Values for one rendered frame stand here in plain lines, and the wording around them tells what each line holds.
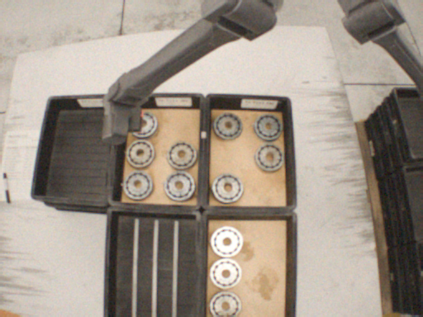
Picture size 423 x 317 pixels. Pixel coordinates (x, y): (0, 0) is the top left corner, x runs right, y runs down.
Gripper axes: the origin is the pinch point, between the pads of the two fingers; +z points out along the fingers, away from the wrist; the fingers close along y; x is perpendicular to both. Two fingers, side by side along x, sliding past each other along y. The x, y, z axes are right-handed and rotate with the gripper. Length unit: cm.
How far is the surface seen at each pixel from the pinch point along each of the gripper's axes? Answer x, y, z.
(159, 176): -7.5, 7.0, 23.2
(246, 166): -2.9, 36.5, 23.3
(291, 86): 38, 58, 37
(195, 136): 7.4, 18.4, 23.4
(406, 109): 43, 132, 58
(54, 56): 54, -54, 37
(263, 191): -11.5, 42.5, 23.2
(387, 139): 28, 121, 67
